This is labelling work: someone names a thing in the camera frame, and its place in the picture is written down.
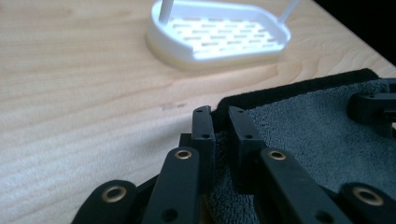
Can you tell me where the white hanging rack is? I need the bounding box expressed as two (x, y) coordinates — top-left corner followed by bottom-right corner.
(145, 0), (302, 71)

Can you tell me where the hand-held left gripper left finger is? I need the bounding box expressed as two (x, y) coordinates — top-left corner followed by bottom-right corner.
(179, 105), (217, 194)

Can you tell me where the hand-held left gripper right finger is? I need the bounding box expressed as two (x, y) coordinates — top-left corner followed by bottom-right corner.
(228, 105), (269, 189)

